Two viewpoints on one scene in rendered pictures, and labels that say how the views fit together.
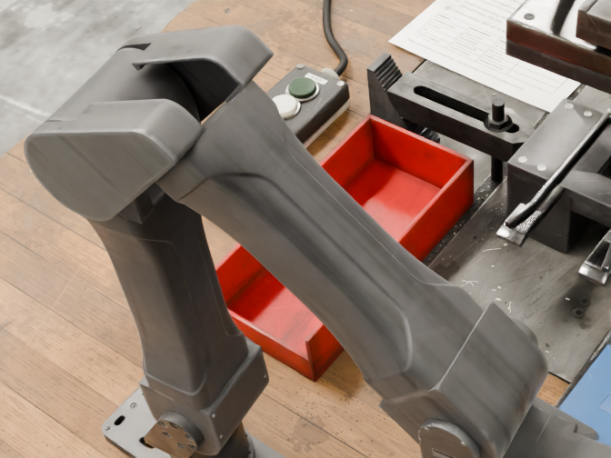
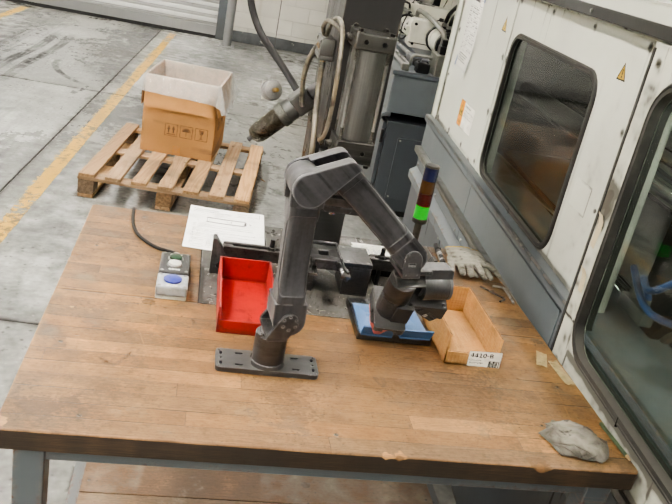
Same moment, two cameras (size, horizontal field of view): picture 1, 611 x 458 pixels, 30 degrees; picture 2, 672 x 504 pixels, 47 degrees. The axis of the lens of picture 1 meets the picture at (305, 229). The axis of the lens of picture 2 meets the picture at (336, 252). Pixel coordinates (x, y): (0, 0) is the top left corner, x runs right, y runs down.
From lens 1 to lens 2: 1.17 m
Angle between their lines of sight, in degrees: 51
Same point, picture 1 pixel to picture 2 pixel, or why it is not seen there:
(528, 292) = (311, 301)
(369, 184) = (226, 284)
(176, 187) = (348, 186)
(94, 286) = (153, 334)
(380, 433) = (308, 343)
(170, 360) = (296, 283)
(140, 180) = (344, 182)
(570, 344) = (337, 310)
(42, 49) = not seen: outside the picture
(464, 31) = (206, 240)
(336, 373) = not seen: hidden behind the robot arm
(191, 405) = (300, 304)
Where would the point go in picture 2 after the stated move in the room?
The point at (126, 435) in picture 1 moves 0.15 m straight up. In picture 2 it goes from (228, 364) to (239, 295)
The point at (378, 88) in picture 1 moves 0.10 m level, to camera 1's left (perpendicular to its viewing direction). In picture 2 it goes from (218, 247) to (186, 256)
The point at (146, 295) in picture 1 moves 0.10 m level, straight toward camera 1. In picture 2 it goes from (300, 251) to (350, 269)
